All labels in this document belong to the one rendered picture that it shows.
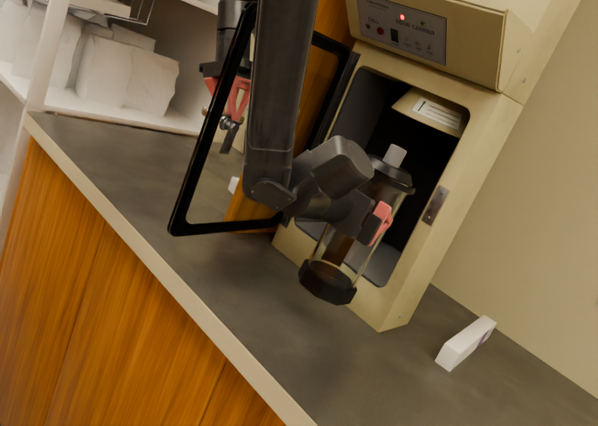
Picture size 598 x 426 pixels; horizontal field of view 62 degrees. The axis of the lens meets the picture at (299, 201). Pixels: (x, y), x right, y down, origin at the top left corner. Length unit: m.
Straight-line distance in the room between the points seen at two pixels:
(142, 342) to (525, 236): 0.88
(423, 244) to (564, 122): 0.52
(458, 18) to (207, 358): 0.67
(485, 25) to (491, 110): 0.14
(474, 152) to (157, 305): 0.62
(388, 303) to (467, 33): 0.48
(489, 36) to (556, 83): 0.52
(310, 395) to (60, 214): 0.82
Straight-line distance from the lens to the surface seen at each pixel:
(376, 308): 0.96
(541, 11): 0.89
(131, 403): 1.09
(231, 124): 0.81
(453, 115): 0.95
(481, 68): 0.85
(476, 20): 0.81
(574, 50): 1.32
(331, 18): 1.05
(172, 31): 2.31
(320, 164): 0.62
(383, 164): 0.78
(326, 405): 0.73
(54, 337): 1.37
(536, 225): 1.28
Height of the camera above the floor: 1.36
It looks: 16 degrees down
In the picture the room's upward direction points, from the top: 23 degrees clockwise
